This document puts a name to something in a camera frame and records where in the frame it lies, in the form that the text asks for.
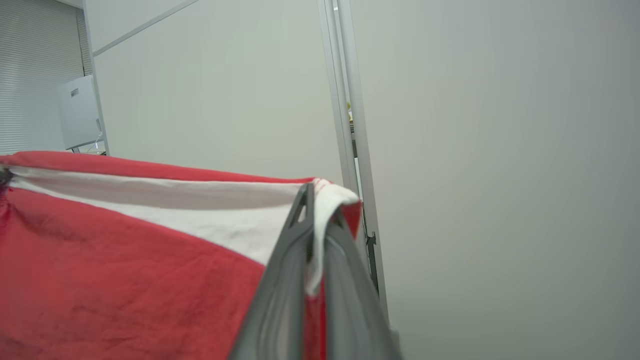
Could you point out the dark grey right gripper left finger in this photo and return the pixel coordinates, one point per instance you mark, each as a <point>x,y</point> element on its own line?
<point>280,310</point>

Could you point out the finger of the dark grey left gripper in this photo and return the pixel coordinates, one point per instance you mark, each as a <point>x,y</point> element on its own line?
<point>4,177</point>

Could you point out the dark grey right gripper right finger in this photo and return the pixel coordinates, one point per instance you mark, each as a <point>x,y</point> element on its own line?
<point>350,310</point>

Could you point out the red garment with white band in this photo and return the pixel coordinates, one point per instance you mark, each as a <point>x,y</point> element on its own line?
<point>125,280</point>

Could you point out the white monitor back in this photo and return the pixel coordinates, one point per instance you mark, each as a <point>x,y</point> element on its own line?
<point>80,112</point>

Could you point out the white window blinds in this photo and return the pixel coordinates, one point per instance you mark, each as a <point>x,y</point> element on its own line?
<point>35,75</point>

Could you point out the white partition edge frame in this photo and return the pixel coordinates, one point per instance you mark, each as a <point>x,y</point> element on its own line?
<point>95,90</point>

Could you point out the grey partition post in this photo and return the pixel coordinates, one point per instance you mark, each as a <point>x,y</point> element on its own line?
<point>350,75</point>

